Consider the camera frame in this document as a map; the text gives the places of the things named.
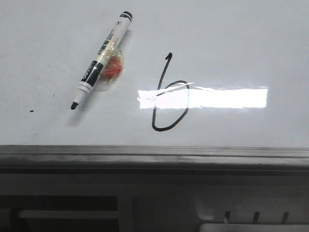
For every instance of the black and white whiteboard marker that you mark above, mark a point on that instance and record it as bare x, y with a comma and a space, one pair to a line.
103, 56

